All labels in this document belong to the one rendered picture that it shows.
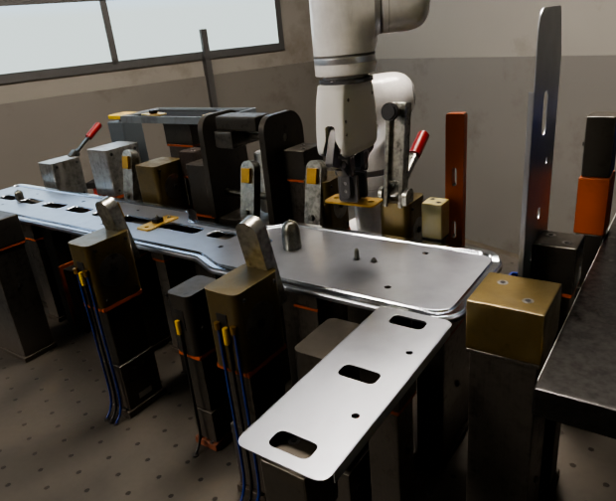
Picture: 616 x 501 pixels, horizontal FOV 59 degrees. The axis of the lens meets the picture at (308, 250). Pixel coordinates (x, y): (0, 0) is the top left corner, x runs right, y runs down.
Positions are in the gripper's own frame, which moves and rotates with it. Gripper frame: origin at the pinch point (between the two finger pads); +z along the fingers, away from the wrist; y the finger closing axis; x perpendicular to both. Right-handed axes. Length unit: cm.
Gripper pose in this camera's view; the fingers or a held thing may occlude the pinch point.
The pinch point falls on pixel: (353, 185)
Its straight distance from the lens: 82.6
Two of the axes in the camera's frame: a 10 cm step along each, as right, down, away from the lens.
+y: -5.6, 3.6, -7.4
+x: 8.2, 1.4, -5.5
